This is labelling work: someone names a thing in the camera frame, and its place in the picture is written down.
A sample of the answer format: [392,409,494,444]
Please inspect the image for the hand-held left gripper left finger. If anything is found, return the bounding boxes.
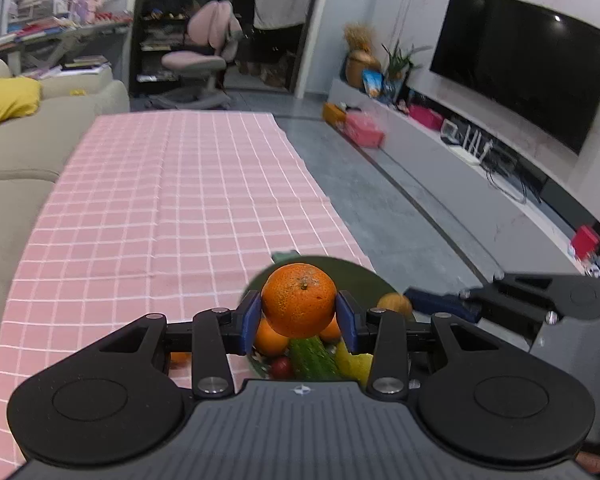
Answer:
[65,291,262,400]

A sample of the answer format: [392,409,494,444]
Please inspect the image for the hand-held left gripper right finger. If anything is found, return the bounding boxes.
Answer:
[336,291,536,400]

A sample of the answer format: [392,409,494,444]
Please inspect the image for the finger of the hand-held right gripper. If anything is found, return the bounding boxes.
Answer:
[404,271,571,323]

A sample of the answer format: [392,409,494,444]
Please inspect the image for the yellow-green guava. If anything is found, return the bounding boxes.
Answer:
[335,342,374,386]

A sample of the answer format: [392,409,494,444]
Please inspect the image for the small brown fruit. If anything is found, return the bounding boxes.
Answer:
[377,292,414,318]

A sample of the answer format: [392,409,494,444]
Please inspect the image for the green colander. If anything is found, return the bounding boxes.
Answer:
[237,250,416,393]

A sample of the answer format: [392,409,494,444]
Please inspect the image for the green cucumber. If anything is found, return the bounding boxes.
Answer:
[287,337,343,382]

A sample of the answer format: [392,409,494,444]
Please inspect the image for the red box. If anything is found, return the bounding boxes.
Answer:
[570,225,600,261]

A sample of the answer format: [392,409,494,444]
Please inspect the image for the grey television cabinet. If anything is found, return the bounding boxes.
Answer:
[327,78,600,286]

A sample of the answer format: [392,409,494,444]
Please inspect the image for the white router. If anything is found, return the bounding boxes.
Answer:
[452,127,496,168]

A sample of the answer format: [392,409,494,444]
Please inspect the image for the pink checked tablecloth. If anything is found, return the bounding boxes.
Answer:
[0,110,376,478]

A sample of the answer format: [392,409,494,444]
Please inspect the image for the magenta box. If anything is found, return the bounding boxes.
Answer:
[409,105,445,131]

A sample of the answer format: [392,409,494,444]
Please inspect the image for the pink box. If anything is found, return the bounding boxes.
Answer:
[345,112,386,148]

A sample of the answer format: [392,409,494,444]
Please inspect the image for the orange box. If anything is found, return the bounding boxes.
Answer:
[322,102,348,128]

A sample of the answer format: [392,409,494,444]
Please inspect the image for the blue snack bag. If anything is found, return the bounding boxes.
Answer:
[362,70,385,98]

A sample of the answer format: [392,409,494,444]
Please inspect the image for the black television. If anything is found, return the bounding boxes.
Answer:
[429,0,600,156]

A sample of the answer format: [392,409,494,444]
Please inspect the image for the green potted plant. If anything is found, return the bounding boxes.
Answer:
[382,40,432,83]

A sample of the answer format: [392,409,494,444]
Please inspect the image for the golden vase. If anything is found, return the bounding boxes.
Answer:
[345,50,382,88]

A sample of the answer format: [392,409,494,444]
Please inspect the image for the black framed glass door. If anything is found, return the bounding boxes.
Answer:
[129,0,328,101]

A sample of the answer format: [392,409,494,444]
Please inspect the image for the dried flowers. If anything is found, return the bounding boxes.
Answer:
[342,22,378,53]

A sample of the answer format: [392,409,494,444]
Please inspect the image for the beige sofa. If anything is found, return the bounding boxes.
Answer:
[0,57,131,461]

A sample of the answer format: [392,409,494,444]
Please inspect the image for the pink office chair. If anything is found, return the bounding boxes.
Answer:
[161,0,243,111]

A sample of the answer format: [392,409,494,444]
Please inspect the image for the black shelf unit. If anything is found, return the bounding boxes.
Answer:
[130,0,197,98]

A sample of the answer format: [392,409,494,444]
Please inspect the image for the yellow pillow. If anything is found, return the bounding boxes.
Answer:
[0,74,42,133]

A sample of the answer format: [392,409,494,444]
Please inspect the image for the grey study desk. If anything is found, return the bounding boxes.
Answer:
[0,12,133,78]

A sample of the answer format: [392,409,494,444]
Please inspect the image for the pink plush toy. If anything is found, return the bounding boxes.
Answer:
[70,0,126,26]

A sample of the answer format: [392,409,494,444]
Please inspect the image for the stack of books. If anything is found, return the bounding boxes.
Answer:
[0,17,73,51]

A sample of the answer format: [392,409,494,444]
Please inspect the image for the white desk organizer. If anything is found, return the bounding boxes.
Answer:
[2,0,63,23]

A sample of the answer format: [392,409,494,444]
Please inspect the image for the black cables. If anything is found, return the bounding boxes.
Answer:
[485,155,542,206]

